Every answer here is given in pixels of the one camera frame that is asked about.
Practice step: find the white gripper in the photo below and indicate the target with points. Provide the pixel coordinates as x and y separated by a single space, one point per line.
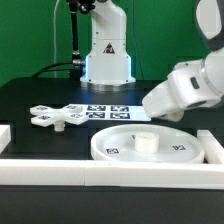
161 103

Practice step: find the white round table top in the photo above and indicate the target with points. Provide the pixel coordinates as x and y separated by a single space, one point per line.
117 143

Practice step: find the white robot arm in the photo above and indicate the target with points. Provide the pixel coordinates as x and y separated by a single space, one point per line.
191 84

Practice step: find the white marker sheet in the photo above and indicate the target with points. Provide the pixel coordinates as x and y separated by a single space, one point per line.
115 112

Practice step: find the white right fence bar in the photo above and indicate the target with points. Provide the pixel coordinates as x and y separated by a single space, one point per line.
214 151

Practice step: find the white fence bar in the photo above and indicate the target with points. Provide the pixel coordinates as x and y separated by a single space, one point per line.
214 151
5 137
102 173

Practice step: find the white cross-shaped table base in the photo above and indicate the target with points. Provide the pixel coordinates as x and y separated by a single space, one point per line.
45 116

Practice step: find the white left fence bar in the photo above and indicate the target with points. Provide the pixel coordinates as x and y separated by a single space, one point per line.
5 137

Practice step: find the white front fence bar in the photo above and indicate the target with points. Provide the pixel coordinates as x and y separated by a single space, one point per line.
102 173

